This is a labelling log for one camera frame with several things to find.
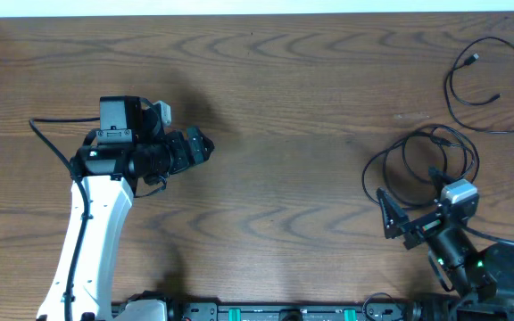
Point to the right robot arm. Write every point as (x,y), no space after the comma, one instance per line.
(483,280)

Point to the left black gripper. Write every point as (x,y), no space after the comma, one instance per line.
(185,158)

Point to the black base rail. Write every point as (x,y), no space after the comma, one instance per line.
(378,306)

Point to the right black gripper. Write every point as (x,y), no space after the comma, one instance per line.
(420,226)

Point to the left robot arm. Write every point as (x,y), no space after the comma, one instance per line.
(131,144)

